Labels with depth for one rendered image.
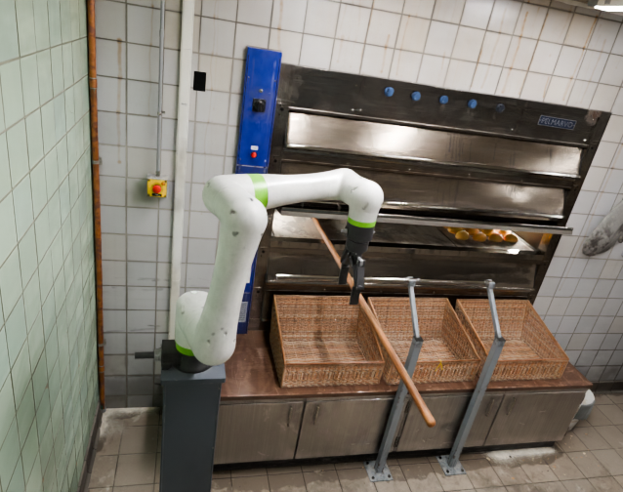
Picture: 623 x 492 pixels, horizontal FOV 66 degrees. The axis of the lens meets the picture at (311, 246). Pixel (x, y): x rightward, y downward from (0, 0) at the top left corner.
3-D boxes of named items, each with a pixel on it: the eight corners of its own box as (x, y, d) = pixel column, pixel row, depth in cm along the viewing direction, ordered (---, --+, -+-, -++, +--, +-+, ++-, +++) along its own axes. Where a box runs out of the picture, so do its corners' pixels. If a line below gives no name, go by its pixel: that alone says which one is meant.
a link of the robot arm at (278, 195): (268, 216, 147) (269, 181, 142) (252, 202, 156) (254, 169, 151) (364, 204, 164) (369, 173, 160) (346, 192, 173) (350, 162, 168)
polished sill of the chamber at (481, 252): (268, 242, 273) (269, 235, 271) (536, 256, 320) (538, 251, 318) (269, 247, 268) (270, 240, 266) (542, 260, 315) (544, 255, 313)
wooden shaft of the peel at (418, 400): (436, 429, 157) (437, 422, 156) (427, 430, 156) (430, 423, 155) (314, 219, 305) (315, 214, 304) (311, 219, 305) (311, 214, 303)
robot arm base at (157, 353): (133, 375, 153) (133, 360, 151) (137, 346, 166) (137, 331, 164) (216, 372, 160) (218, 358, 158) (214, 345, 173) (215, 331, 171)
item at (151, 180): (146, 191, 239) (147, 173, 235) (168, 193, 242) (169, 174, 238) (145, 197, 233) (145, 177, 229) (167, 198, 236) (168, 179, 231)
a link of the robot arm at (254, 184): (210, 225, 138) (211, 185, 132) (196, 209, 147) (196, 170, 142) (268, 219, 147) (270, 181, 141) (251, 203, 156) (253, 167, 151)
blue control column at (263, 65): (205, 264, 474) (224, 26, 385) (222, 265, 479) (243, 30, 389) (212, 408, 306) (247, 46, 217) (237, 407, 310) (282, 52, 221)
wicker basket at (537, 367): (443, 333, 321) (455, 297, 310) (515, 332, 337) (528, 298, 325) (482, 383, 279) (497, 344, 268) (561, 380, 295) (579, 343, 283)
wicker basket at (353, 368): (266, 332, 290) (271, 293, 279) (353, 332, 305) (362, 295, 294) (279, 389, 248) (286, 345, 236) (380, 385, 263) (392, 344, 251)
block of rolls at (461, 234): (419, 206, 364) (421, 199, 362) (475, 210, 376) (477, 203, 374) (457, 240, 311) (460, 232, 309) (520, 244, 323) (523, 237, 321)
